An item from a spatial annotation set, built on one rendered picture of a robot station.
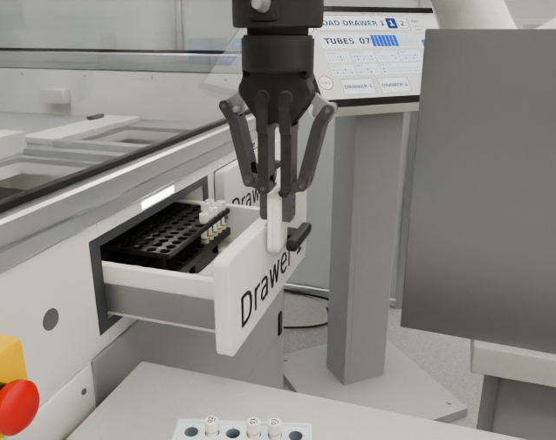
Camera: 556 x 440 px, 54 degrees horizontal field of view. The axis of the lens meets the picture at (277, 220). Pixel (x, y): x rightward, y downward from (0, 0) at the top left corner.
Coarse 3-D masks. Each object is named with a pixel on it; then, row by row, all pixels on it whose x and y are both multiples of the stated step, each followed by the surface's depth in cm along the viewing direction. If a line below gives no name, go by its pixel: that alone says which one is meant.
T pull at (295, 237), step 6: (288, 228) 66; (294, 228) 66; (300, 228) 66; (306, 228) 66; (288, 234) 64; (294, 234) 64; (300, 234) 64; (306, 234) 66; (288, 240) 62; (294, 240) 62; (300, 240) 64; (288, 246) 62; (294, 246) 62
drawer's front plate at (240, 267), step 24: (240, 240) 58; (264, 240) 62; (216, 264) 53; (240, 264) 56; (264, 264) 63; (216, 288) 54; (240, 288) 56; (264, 288) 64; (216, 312) 55; (240, 312) 57; (216, 336) 56; (240, 336) 58
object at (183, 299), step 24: (240, 216) 80; (120, 264) 60; (120, 288) 60; (144, 288) 59; (168, 288) 58; (192, 288) 57; (120, 312) 61; (144, 312) 60; (168, 312) 59; (192, 312) 58
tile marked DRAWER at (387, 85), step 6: (378, 78) 140; (384, 78) 141; (390, 78) 141; (396, 78) 142; (402, 78) 143; (384, 84) 140; (390, 84) 141; (396, 84) 141; (402, 84) 142; (408, 84) 143; (384, 90) 139; (390, 90) 140; (396, 90) 140; (402, 90) 141; (408, 90) 142
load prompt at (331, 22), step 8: (328, 16) 143; (336, 16) 144; (344, 16) 145; (352, 16) 146; (360, 16) 147; (368, 16) 148; (376, 16) 149; (384, 16) 150; (392, 16) 151; (400, 16) 152; (328, 24) 142; (336, 24) 143; (344, 24) 143; (352, 24) 144; (360, 24) 145; (368, 24) 146; (376, 24) 147; (384, 24) 148; (392, 24) 149; (400, 24) 150; (408, 24) 152
